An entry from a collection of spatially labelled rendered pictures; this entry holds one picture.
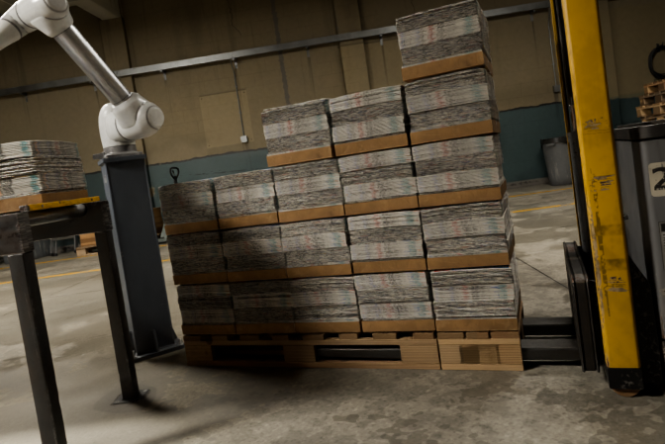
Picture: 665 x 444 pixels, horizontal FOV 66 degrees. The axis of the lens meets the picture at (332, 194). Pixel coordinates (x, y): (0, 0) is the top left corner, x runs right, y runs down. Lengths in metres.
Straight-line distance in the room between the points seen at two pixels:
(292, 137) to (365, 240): 0.50
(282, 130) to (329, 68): 6.92
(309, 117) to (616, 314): 1.23
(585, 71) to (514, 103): 7.59
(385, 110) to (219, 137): 7.34
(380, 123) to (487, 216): 0.50
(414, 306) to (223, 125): 7.45
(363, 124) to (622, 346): 1.10
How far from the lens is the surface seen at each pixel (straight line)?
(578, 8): 1.69
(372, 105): 1.93
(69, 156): 2.11
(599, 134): 1.65
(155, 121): 2.58
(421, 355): 2.04
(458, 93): 1.86
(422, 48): 1.90
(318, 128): 2.00
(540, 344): 2.02
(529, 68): 9.39
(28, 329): 1.82
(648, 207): 1.73
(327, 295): 2.08
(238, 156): 9.03
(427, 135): 1.87
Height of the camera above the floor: 0.80
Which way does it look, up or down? 3 degrees down
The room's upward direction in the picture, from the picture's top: 8 degrees counter-clockwise
